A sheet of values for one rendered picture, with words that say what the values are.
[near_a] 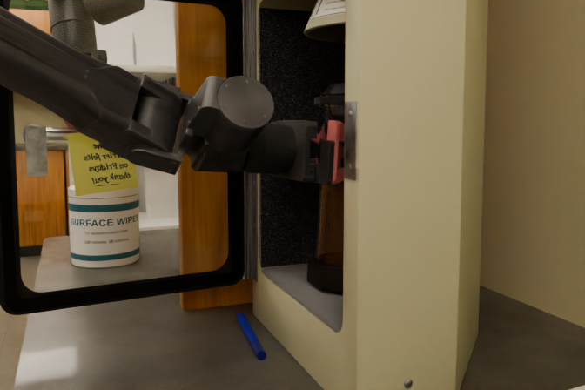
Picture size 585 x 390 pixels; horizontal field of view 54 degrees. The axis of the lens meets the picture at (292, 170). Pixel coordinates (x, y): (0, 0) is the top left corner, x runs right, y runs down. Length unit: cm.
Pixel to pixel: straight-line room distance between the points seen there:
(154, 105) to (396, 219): 26
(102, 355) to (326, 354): 28
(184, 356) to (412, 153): 37
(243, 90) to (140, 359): 35
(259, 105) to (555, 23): 53
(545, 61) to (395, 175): 47
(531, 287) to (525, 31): 40
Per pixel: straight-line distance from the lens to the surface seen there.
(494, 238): 105
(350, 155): 52
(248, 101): 55
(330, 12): 63
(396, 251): 54
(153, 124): 59
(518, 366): 74
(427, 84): 55
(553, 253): 95
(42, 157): 72
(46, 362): 76
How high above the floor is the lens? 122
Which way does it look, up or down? 5 degrees down
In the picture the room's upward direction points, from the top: straight up
